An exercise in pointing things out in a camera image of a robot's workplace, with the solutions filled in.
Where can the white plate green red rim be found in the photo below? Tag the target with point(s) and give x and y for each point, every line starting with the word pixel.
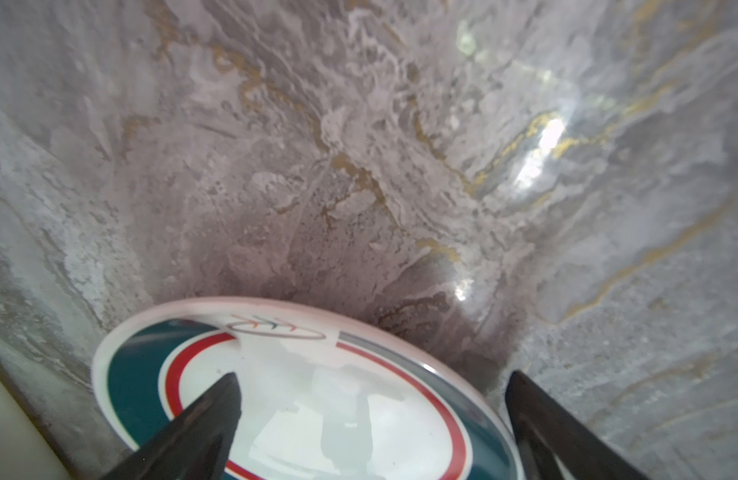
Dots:
pixel 323 396

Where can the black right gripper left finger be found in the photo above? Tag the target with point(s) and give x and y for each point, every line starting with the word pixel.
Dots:
pixel 194 445

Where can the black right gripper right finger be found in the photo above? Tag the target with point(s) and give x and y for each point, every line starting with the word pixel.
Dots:
pixel 548 437

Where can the white plastic bin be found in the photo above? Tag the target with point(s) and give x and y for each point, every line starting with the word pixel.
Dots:
pixel 24 453

